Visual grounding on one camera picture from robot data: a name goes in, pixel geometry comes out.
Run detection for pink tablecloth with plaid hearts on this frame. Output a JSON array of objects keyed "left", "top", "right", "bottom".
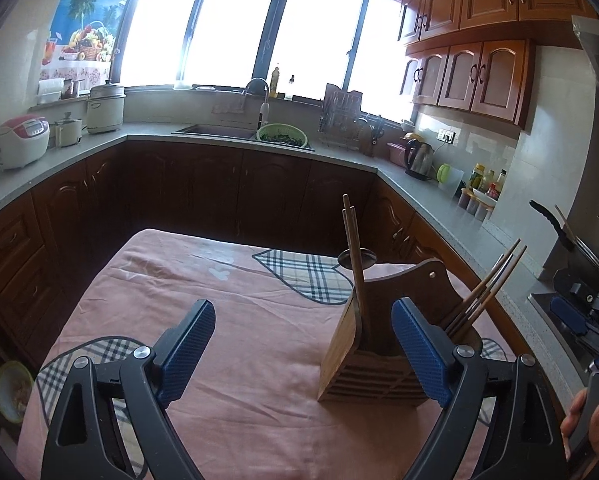
[{"left": 17, "top": 229, "right": 515, "bottom": 480}]

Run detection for kitchen window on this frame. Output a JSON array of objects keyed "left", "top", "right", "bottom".
[{"left": 112, "top": 0, "right": 415, "bottom": 123}]

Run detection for pale green bowl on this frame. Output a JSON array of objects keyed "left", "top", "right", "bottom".
[{"left": 0, "top": 360, "right": 34, "bottom": 423}]

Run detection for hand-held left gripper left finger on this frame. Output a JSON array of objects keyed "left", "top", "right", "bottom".
[{"left": 42, "top": 299, "right": 216, "bottom": 480}]

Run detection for light wooden chopstick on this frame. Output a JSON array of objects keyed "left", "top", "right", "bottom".
[{"left": 454, "top": 246, "right": 528, "bottom": 335}]

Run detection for bunch of light chopsticks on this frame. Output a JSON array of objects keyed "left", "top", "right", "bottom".
[{"left": 437, "top": 238, "right": 523, "bottom": 338}]

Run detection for knife block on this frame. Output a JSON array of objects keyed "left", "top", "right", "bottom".
[{"left": 357, "top": 115, "right": 384, "bottom": 157}]

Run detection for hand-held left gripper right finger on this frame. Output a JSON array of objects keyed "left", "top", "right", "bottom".
[{"left": 390, "top": 297, "right": 567, "bottom": 480}]

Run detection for wooden utensil holder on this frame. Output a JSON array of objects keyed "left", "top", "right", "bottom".
[{"left": 317, "top": 258, "right": 485, "bottom": 408}]

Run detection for seasoning jar set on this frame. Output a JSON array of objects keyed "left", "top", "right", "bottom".
[{"left": 457, "top": 187, "right": 497, "bottom": 223}]

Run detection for dark wooden chopstick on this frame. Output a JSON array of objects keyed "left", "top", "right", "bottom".
[
  {"left": 350, "top": 207, "right": 375, "bottom": 341},
  {"left": 342, "top": 194, "right": 370, "bottom": 341}
]

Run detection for tropical fruit wall poster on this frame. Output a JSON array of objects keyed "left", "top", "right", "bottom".
[{"left": 38, "top": 0, "right": 133, "bottom": 83}]

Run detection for wooden base cabinets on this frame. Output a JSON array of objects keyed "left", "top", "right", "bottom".
[{"left": 0, "top": 140, "right": 530, "bottom": 371}]

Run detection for grey kitchen countertop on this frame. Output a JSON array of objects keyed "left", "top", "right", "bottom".
[{"left": 0, "top": 122, "right": 580, "bottom": 401}]

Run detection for clear container with green lid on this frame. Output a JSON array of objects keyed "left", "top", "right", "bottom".
[{"left": 437, "top": 162, "right": 465, "bottom": 193}]

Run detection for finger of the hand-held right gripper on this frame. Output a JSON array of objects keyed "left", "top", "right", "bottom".
[
  {"left": 551, "top": 296, "right": 599, "bottom": 357},
  {"left": 554, "top": 267, "right": 599, "bottom": 315}
]

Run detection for metal dish rack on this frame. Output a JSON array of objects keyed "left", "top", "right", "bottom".
[{"left": 318, "top": 84, "right": 364, "bottom": 150}]

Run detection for large white cooker pot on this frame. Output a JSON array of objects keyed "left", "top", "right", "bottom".
[{"left": 87, "top": 80, "right": 127, "bottom": 135}]

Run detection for kitchen sink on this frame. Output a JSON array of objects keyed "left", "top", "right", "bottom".
[{"left": 172, "top": 122, "right": 316, "bottom": 152}]

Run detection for small white cooker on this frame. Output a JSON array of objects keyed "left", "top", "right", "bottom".
[{"left": 54, "top": 112, "right": 84, "bottom": 148}]

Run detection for green colander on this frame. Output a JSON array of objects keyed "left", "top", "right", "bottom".
[{"left": 256, "top": 125, "right": 307, "bottom": 147}]

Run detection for black handled pan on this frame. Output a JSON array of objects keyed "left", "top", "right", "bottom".
[{"left": 529, "top": 200, "right": 599, "bottom": 281}]

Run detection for steel electric kettle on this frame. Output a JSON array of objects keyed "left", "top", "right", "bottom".
[{"left": 404, "top": 139, "right": 434, "bottom": 180}]

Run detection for white and red rice cooker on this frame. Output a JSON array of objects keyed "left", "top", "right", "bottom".
[{"left": 0, "top": 115, "right": 50, "bottom": 170}]

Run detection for kitchen faucet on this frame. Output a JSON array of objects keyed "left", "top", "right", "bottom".
[{"left": 244, "top": 77, "right": 271, "bottom": 128}]

